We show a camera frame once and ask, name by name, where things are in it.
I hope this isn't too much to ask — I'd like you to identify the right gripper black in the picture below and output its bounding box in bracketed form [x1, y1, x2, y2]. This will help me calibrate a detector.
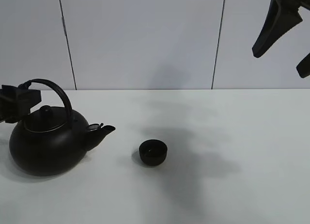
[252, 0, 310, 78]

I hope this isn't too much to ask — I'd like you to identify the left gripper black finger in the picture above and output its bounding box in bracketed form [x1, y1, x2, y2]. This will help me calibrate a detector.
[0, 84, 41, 124]

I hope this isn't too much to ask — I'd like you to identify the black teapot with handle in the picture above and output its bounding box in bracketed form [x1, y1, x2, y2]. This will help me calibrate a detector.
[9, 79, 116, 176]

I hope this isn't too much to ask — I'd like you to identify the small black teacup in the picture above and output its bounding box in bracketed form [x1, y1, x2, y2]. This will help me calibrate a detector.
[139, 139, 168, 166]

